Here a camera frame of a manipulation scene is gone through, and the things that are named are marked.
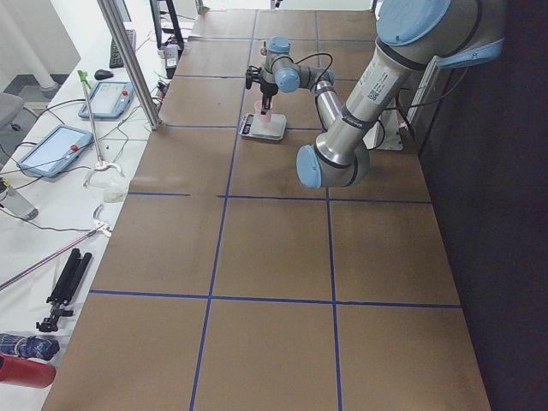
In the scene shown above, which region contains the black keyboard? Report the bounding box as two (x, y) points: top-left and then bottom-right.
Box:
(108, 28), (138, 69)

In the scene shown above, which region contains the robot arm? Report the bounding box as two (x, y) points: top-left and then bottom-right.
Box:
(246, 1), (508, 188)

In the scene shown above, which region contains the crumpled white cloth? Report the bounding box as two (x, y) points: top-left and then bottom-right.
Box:
(83, 170), (129, 204)

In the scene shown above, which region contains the pink handled reacher grabber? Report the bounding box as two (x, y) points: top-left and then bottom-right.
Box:
(1, 204), (111, 290)

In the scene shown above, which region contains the far blue teach pendant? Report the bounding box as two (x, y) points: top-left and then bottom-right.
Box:
(86, 81), (134, 120)

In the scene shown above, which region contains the green tipped reacher grabber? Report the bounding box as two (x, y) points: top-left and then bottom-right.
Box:
(77, 69), (123, 176)

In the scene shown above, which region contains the aluminium frame post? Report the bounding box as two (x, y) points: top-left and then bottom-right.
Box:
(97, 0), (162, 130)

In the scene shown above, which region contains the blue patterned folded umbrella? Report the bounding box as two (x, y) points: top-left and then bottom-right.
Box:
(1, 334), (60, 360)

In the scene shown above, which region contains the pink plastic cup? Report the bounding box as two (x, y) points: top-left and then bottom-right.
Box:
(253, 100), (272, 128)

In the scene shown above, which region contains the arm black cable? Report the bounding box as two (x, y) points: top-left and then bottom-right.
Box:
(290, 51), (335, 82)

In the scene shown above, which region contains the clear plastic water bottle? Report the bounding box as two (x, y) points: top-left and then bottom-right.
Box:
(1, 177), (39, 221)

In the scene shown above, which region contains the black computer mouse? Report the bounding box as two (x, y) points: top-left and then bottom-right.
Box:
(94, 69), (114, 80)

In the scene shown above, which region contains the grey digital kitchen scale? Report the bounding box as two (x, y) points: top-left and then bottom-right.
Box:
(238, 113), (287, 142)

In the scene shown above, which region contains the blue teach pendant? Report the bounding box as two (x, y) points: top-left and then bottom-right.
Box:
(86, 81), (134, 120)
(18, 125), (92, 178)

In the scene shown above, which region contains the near blue teach pendant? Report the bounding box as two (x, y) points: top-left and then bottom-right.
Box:
(18, 125), (92, 178)

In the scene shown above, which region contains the red water bottle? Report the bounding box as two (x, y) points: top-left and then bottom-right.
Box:
(1, 354), (57, 389)

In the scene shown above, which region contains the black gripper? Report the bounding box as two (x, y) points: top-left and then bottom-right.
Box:
(245, 65), (278, 116)

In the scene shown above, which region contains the black box with label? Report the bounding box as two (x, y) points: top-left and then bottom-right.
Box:
(164, 44), (179, 79)

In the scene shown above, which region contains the black folded tripod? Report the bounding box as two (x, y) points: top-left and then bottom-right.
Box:
(36, 248), (92, 332)

